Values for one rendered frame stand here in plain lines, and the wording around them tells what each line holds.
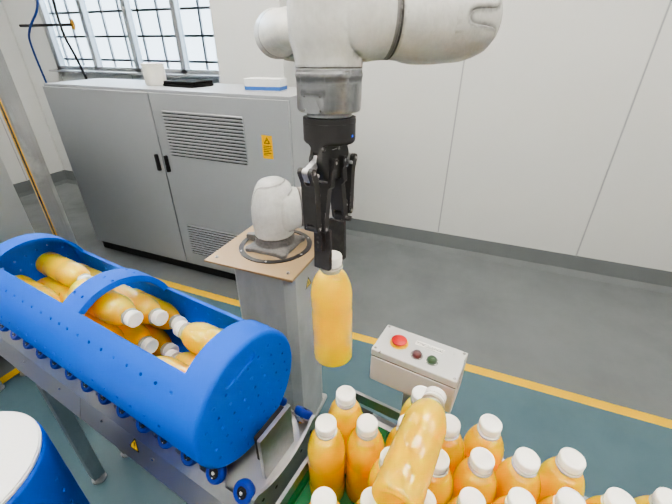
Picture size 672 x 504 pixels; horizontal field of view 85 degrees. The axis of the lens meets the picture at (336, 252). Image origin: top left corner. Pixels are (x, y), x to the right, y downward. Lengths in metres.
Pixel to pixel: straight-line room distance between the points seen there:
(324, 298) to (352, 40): 0.38
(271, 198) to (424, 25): 0.93
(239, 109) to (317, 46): 2.02
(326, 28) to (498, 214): 3.13
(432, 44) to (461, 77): 2.73
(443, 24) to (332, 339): 0.50
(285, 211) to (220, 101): 1.34
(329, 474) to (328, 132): 0.61
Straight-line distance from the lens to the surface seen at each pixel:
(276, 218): 1.37
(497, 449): 0.82
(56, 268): 1.34
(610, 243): 3.71
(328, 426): 0.74
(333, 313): 0.64
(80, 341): 0.97
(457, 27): 0.57
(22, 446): 1.02
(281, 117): 2.35
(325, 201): 0.55
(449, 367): 0.89
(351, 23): 0.51
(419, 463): 0.64
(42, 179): 2.00
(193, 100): 2.72
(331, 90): 0.51
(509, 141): 3.34
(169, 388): 0.76
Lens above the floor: 1.72
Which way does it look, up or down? 30 degrees down
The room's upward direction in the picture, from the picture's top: straight up
